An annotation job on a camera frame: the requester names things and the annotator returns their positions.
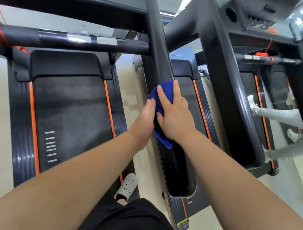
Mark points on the blue cleaning cloth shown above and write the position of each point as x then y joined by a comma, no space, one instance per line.
165,88

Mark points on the red safety clip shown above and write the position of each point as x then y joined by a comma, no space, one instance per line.
261,54

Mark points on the black shorts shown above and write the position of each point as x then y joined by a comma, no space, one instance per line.
132,216

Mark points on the person's right hand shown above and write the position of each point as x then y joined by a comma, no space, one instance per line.
177,118

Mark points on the black treadmill with red clip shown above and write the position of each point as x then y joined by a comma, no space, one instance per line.
227,94

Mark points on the black treadmill with yellow label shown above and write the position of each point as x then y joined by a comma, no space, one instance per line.
184,71

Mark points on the person's right forearm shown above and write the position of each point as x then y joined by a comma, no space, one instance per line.
232,184

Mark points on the person's left fingers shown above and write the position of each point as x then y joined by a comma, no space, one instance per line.
150,109

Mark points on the person's left hand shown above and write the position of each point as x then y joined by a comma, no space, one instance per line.
142,125

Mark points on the black treadmill with white stripes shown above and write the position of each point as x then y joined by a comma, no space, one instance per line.
71,106

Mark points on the person's left forearm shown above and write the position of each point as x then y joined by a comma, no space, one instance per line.
71,184

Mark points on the person's right thumb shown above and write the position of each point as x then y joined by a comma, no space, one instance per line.
160,120

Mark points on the person's right middle finger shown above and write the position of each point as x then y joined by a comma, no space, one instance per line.
177,91

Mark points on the white perforated shoe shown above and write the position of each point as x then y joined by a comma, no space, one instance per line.
127,186

